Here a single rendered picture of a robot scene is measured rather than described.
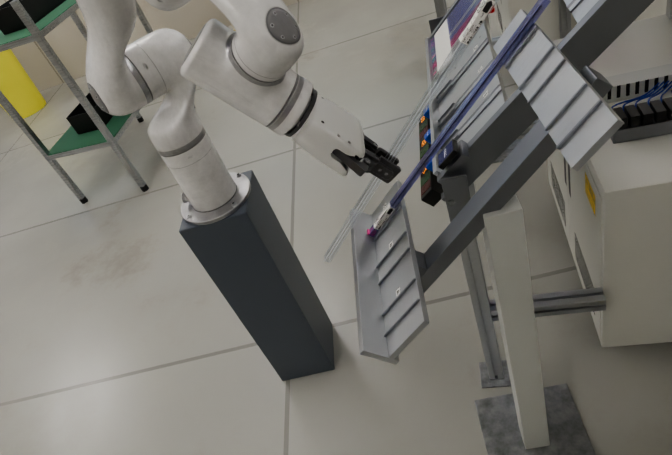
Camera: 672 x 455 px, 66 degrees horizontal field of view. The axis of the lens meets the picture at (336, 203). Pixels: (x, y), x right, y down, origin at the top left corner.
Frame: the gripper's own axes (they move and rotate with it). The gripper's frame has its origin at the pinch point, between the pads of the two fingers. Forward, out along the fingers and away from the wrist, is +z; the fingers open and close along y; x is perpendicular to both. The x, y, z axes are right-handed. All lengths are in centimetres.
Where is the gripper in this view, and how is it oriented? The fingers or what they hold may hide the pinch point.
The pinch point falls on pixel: (383, 165)
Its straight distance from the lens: 78.9
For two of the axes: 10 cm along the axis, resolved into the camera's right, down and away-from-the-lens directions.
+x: 6.0, -6.3, -4.9
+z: 8.0, 4.5, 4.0
